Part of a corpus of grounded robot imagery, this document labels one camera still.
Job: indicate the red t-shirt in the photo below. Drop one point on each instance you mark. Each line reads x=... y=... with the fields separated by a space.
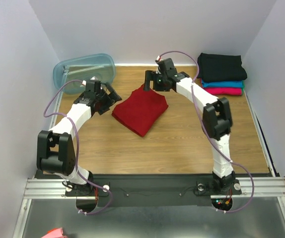
x=140 y=111

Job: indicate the folded blue t-shirt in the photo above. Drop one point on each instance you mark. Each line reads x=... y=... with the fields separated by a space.
x=221 y=84

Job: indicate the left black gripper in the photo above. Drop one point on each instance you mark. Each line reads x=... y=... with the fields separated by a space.
x=113 y=95

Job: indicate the folded green t-shirt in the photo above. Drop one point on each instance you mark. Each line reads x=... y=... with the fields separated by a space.
x=243 y=85

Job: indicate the blue translucent plastic bin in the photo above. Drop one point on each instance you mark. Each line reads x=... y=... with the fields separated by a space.
x=97 y=66

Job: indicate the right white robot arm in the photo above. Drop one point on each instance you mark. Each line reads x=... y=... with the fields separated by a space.
x=214 y=113

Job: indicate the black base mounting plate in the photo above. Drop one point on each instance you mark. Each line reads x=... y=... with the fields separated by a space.
x=150 y=190

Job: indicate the folded black t-shirt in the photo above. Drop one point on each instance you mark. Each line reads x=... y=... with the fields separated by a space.
x=218 y=68

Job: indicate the pink object at bottom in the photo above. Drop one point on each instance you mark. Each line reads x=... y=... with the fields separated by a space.
x=55 y=233

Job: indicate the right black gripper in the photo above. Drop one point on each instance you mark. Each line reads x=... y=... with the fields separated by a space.
x=151 y=77

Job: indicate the folded pink t-shirt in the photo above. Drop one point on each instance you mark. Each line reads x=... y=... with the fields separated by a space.
x=224 y=91

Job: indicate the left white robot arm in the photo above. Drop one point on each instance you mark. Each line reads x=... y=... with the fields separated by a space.
x=58 y=148

